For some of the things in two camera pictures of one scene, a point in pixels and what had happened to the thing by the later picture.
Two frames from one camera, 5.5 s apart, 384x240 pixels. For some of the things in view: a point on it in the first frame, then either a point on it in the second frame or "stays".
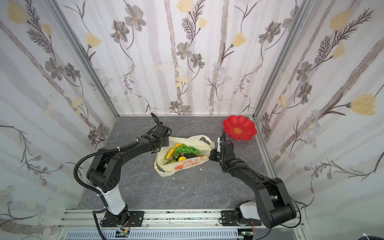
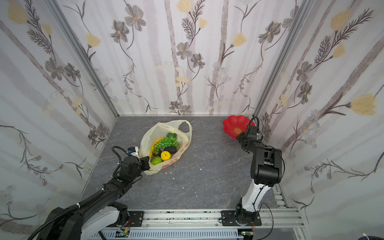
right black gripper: x=223 y=150 -> x=249 y=135
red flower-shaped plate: x=239 y=128 stays
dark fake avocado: x=188 y=155 -> x=172 y=149
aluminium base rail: x=169 y=219 stays
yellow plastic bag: x=203 y=143 -> x=164 y=143
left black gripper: x=163 y=135 -> x=144 y=163
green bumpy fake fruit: x=170 y=161 -> x=156 y=160
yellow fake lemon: x=181 y=158 -> x=165 y=155
